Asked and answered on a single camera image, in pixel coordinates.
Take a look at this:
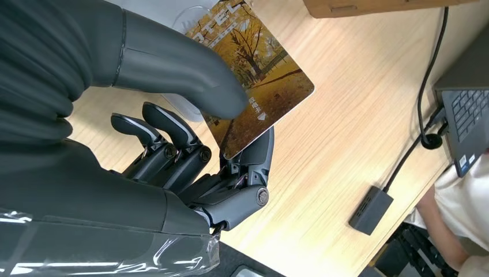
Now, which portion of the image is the wooden card organizer box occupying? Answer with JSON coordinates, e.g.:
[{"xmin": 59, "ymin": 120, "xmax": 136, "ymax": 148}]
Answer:
[{"xmin": 303, "ymin": 0, "xmax": 478, "ymax": 19}]

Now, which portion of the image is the person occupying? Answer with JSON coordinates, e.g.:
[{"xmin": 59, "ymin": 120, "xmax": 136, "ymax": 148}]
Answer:
[{"xmin": 405, "ymin": 149, "xmax": 489, "ymax": 277}]

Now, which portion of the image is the black USB hub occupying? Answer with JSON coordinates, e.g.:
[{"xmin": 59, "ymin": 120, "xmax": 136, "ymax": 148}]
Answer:
[{"xmin": 348, "ymin": 186, "xmax": 394, "ymax": 236}]

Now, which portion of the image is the black chair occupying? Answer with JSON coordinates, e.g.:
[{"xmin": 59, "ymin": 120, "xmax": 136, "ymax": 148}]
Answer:
[{"xmin": 376, "ymin": 223, "xmax": 457, "ymax": 277}]

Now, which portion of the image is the grey laptop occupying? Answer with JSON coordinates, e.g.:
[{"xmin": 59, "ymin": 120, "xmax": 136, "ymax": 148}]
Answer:
[{"xmin": 433, "ymin": 23, "xmax": 489, "ymax": 178}]

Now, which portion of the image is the black hub cable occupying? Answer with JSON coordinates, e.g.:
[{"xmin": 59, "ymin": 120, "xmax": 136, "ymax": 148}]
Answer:
[{"xmin": 383, "ymin": 107, "xmax": 447, "ymax": 194}]

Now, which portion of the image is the black laptop power cable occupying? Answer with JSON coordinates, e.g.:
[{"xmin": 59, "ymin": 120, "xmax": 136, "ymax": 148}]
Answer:
[{"xmin": 416, "ymin": 6, "xmax": 450, "ymax": 151}]

